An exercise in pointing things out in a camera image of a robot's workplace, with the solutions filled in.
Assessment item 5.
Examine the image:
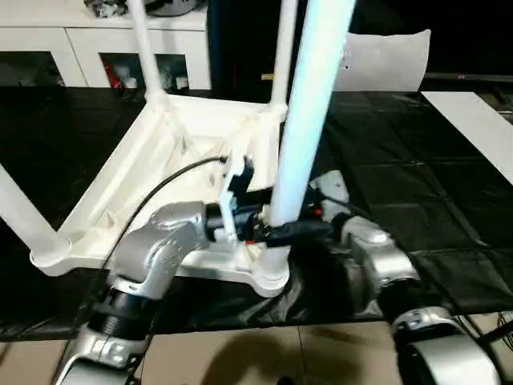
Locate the white plastic table leg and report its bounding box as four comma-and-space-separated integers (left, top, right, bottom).
127, 0, 168, 105
269, 0, 300, 116
0, 162, 71, 274
262, 0, 357, 278

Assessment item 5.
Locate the white plastic table top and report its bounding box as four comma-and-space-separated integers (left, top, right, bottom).
30, 90, 292, 298

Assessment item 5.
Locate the light grey cushion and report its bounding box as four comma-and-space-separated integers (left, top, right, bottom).
334, 28, 433, 93

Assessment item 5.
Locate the white flat board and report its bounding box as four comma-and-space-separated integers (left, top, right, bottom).
420, 91, 513, 180

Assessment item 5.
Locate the black cabinet with yellow label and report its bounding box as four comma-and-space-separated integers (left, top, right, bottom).
206, 0, 281, 105

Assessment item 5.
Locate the black metal rod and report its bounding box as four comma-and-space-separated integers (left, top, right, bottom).
479, 320, 513, 346

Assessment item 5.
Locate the white sideboard with glass doors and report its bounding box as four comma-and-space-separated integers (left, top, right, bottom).
0, 11, 213, 91

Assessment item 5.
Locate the black tangled bundle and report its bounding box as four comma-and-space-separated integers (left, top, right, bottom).
83, 0, 129, 19

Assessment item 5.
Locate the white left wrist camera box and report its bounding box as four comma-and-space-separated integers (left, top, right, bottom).
218, 154, 257, 244

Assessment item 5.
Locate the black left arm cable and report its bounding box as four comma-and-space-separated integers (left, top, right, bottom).
90, 155, 232, 314

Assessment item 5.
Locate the black floor cable tangle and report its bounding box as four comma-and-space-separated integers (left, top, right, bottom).
456, 312, 513, 350

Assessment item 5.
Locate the grey bag with black strap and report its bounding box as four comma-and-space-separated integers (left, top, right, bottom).
150, 0, 205, 17

